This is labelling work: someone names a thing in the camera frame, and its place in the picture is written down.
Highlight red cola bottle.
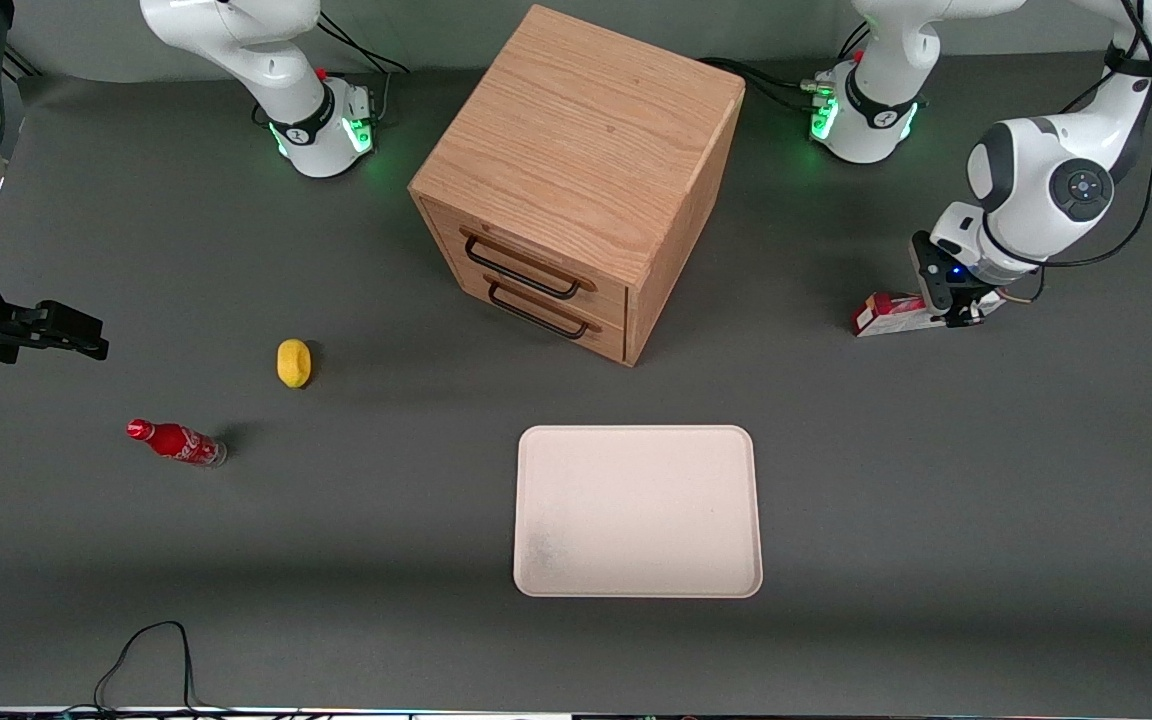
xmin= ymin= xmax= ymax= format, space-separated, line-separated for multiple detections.
xmin=126 ymin=418 xmax=228 ymax=468

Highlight wooden drawer cabinet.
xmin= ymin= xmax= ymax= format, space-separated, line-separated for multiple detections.
xmin=408 ymin=4 xmax=746 ymax=368

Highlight red cookie box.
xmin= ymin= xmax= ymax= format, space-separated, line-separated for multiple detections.
xmin=850 ymin=291 xmax=949 ymax=338

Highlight black looped floor cable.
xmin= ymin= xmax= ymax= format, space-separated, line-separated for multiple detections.
xmin=61 ymin=621 xmax=337 ymax=720

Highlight black base cables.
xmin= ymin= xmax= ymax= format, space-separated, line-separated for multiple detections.
xmin=316 ymin=12 xmax=410 ymax=126
xmin=701 ymin=20 xmax=867 ymax=111

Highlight black right base cables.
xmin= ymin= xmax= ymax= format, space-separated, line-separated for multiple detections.
xmin=316 ymin=12 xmax=410 ymax=126

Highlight white rectangular tray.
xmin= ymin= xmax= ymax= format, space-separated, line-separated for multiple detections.
xmin=513 ymin=425 xmax=764 ymax=599

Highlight black left base cables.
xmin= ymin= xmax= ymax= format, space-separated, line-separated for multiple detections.
xmin=701 ymin=20 xmax=867 ymax=111

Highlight black drawer handle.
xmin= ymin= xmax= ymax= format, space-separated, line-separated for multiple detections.
xmin=463 ymin=232 xmax=585 ymax=301
xmin=486 ymin=280 xmax=592 ymax=341

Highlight yellow lemon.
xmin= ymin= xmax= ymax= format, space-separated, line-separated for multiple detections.
xmin=277 ymin=339 xmax=313 ymax=389

